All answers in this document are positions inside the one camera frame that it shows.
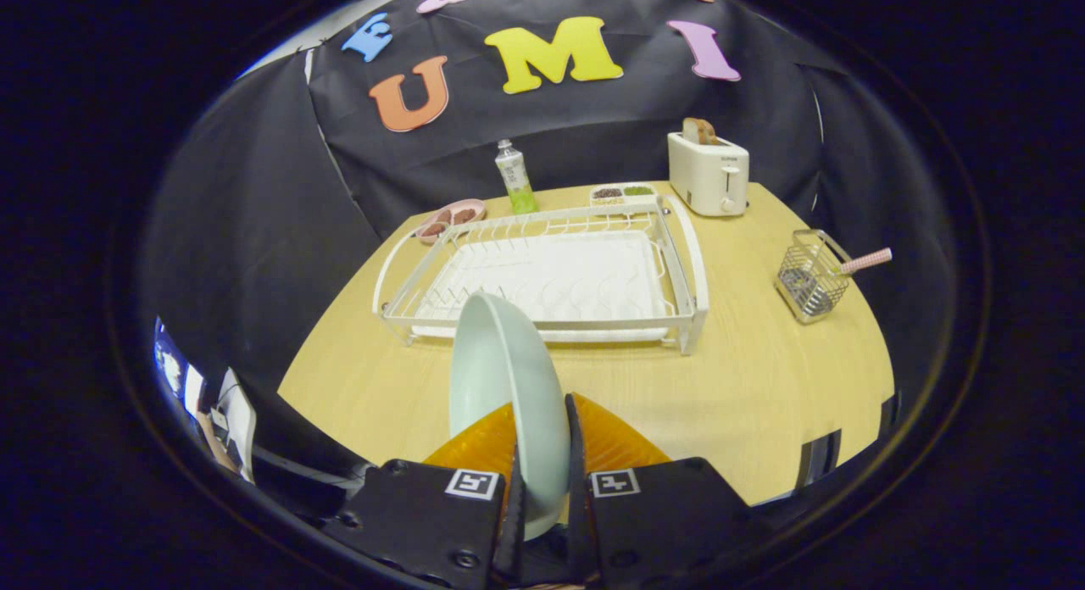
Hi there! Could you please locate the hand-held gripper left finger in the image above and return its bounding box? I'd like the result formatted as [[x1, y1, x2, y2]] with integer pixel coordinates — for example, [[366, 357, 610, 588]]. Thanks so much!
[[326, 402, 528, 590]]

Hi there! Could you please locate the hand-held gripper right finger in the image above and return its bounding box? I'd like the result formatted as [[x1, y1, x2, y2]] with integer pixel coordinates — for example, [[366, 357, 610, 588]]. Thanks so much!
[[564, 392, 768, 590]]

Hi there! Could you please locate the pale green plate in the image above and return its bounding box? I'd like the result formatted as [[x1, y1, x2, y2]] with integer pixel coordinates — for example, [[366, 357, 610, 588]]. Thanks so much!
[[448, 291, 572, 542]]

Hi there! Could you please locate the white wire dish rack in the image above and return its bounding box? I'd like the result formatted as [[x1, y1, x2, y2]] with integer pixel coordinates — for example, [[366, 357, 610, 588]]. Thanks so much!
[[373, 193, 710, 356]]

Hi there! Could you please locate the metal wire basket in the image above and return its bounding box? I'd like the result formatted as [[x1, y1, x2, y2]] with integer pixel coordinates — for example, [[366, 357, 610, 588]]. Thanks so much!
[[774, 229, 853, 325]]

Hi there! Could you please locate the pink checkered handle spoon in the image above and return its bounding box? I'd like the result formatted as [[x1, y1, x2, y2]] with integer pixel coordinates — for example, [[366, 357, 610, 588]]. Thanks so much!
[[831, 248, 893, 277]]

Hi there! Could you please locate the pink divided dish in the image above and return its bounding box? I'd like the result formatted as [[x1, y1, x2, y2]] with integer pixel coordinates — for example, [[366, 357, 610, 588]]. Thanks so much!
[[415, 198, 487, 245]]

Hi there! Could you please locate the white side table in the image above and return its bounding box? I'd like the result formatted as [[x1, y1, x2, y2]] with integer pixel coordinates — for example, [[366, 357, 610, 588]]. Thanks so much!
[[199, 368, 257, 482]]

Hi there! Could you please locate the white drain tray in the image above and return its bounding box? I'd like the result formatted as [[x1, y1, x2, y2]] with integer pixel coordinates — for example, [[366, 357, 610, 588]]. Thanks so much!
[[411, 230, 670, 342]]

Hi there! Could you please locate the computer monitor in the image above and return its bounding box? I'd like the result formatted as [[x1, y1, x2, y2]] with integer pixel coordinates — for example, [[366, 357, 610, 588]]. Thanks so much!
[[154, 319, 206, 421]]

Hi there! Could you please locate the white divided food tray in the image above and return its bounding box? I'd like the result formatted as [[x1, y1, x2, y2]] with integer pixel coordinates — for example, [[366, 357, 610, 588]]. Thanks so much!
[[590, 183, 659, 208]]

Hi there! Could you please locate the black backdrop cloth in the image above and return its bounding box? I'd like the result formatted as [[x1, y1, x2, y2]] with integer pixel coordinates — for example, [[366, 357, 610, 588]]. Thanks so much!
[[140, 0, 959, 455]]

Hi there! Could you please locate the white toaster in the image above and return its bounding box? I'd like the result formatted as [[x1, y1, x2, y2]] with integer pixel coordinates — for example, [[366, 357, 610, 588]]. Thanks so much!
[[667, 131, 751, 218]]

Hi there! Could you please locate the clear bottle with green liquid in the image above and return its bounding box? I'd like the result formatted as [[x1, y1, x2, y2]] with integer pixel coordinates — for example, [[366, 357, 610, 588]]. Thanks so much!
[[495, 139, 539, 215]]

